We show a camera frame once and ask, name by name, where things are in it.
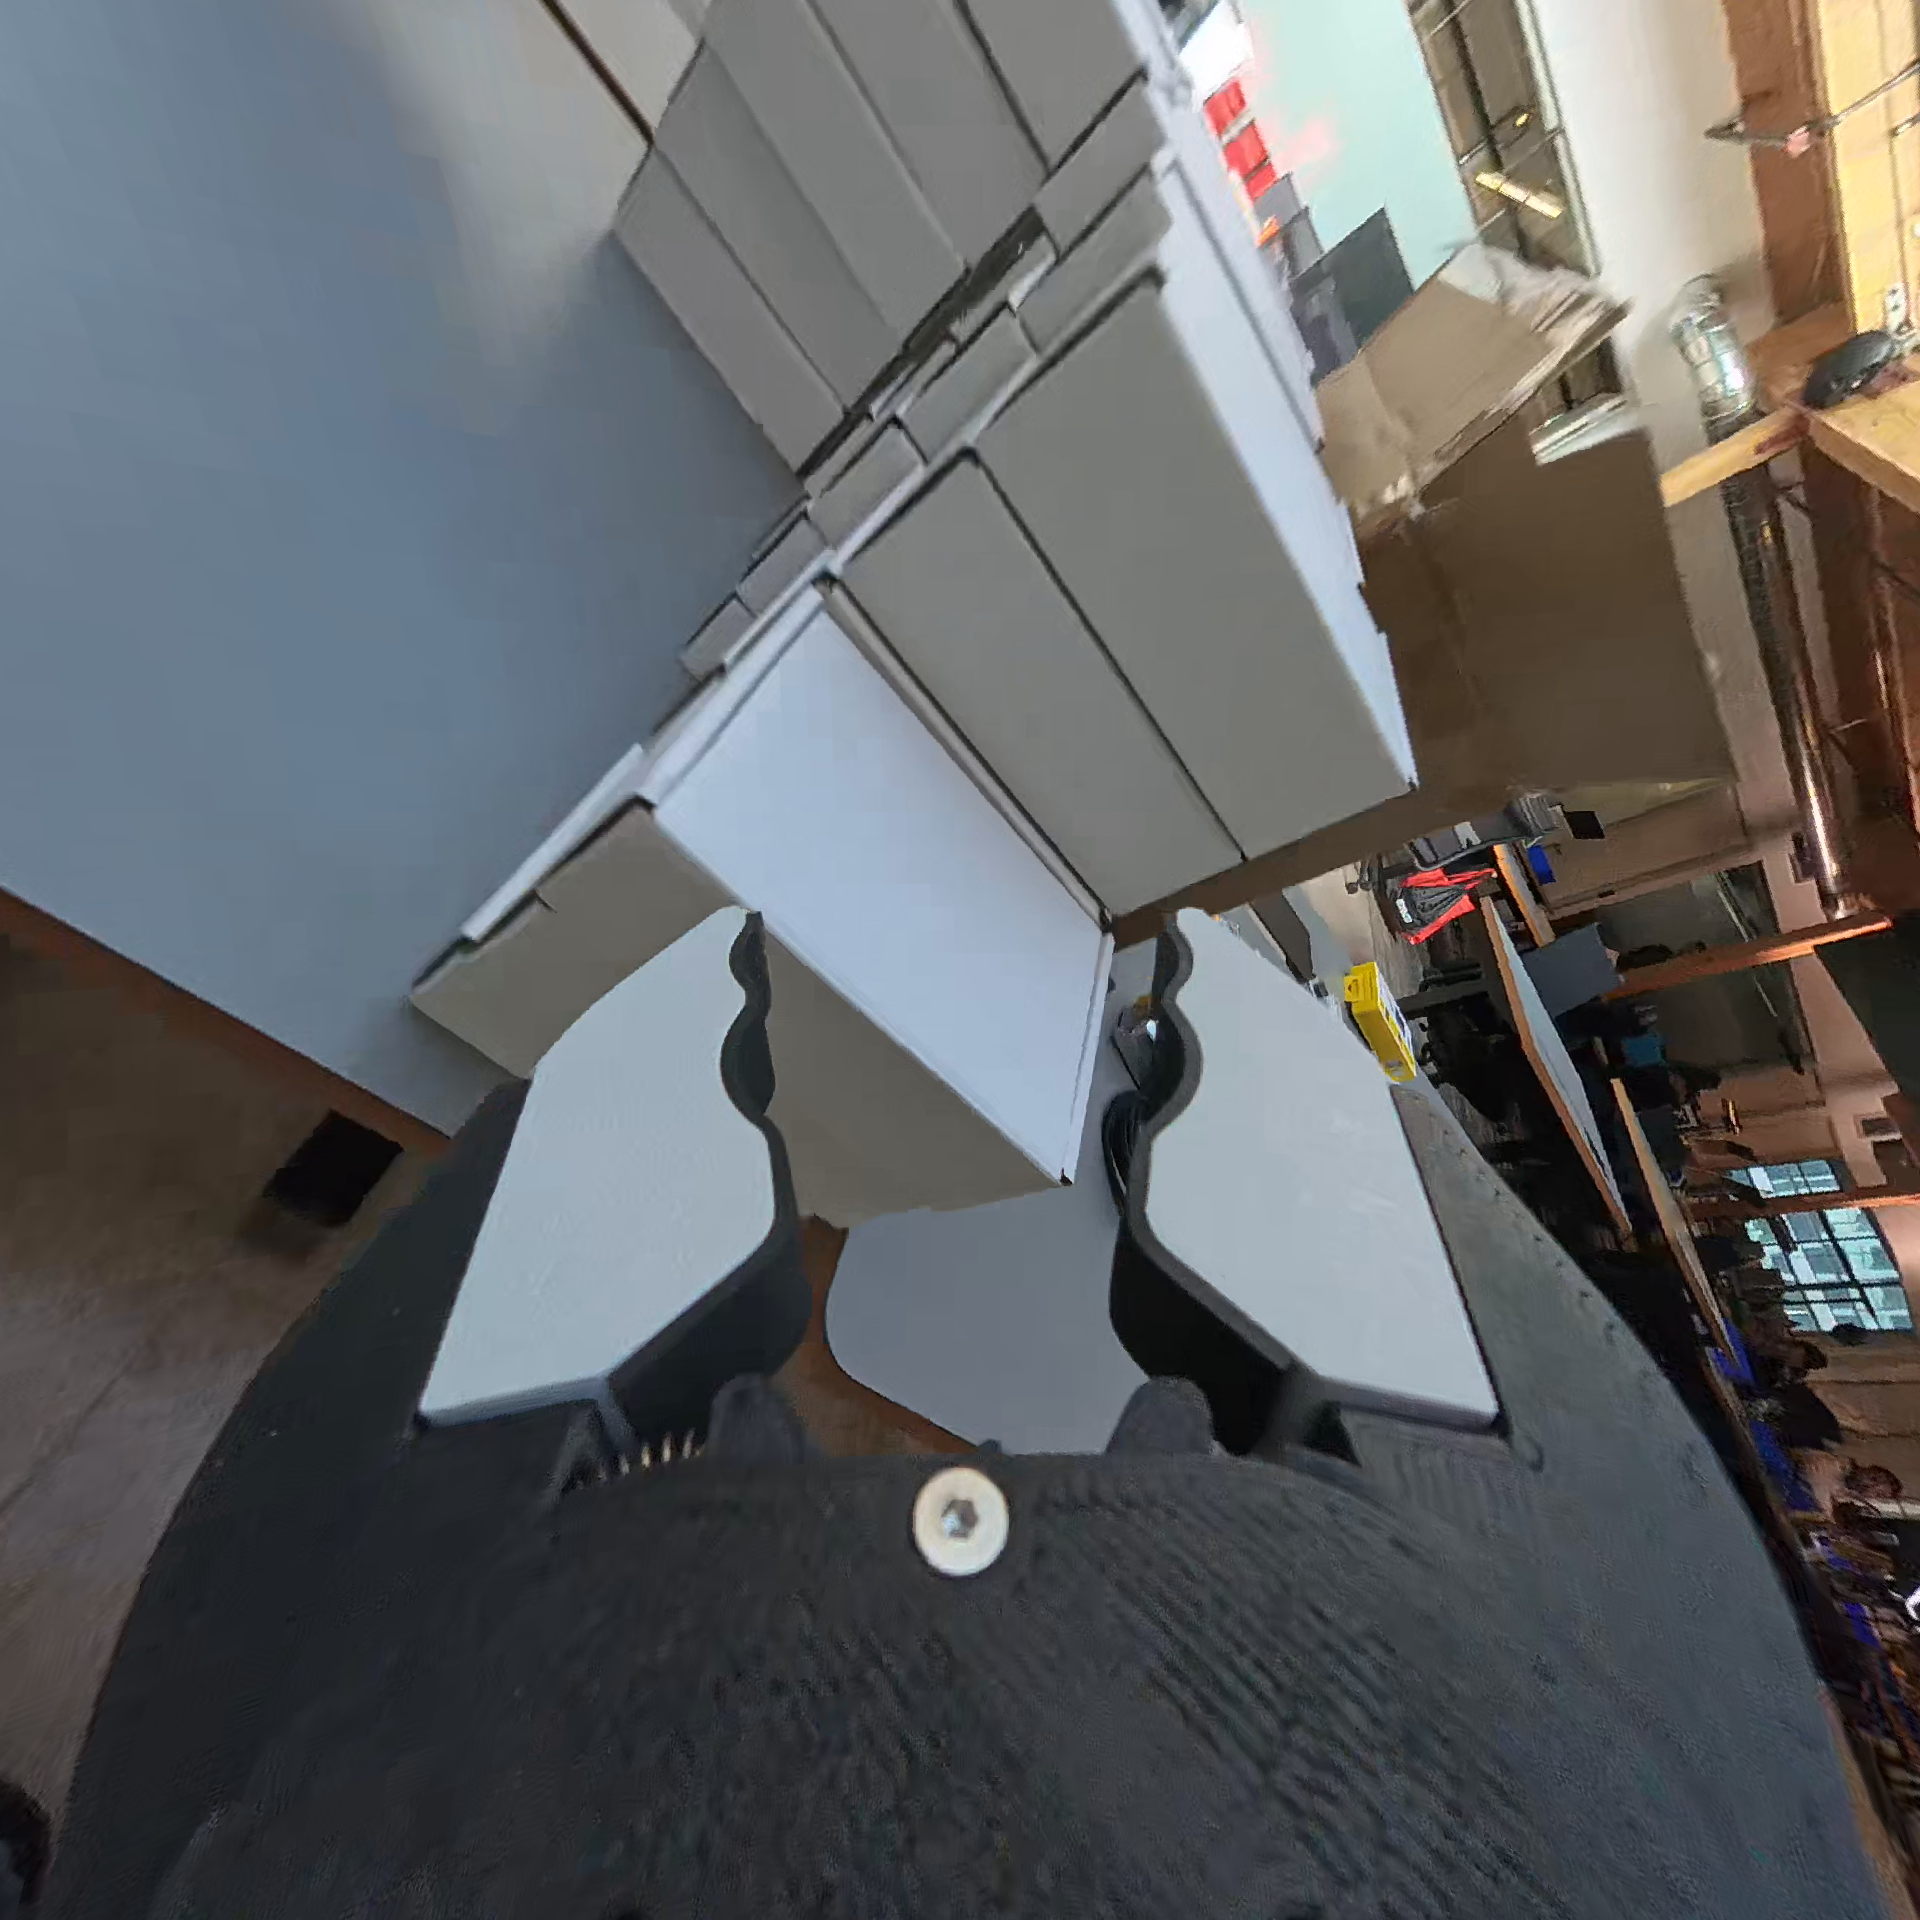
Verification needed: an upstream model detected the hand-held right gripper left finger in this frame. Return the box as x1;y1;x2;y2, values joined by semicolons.
417;904;817;1427

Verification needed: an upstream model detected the silver ventilation duct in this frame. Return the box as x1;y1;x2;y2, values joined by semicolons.
1668;274;1761;426

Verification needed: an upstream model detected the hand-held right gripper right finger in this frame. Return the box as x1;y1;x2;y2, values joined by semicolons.
1106;904;1504;1455

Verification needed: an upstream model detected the long white-topped desk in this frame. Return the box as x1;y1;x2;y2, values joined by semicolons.
1476;902;1636;1248

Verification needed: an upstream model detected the large brown cardboard box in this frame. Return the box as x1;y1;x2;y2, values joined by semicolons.
1319;247;1742;842

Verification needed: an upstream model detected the stack of folded white boxes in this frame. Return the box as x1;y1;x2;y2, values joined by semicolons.
556;0;1419;916

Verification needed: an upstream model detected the open white mailer box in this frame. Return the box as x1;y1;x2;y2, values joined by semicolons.
409;585;1120;1233

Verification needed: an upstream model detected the red and black bag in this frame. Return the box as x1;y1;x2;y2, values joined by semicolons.
1387;863;1502;946

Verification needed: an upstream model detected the gridded window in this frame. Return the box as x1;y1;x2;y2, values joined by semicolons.
1740;1159;1919;1338

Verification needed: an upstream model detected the yellow box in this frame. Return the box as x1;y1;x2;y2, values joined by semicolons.
1339;961;1419;1082

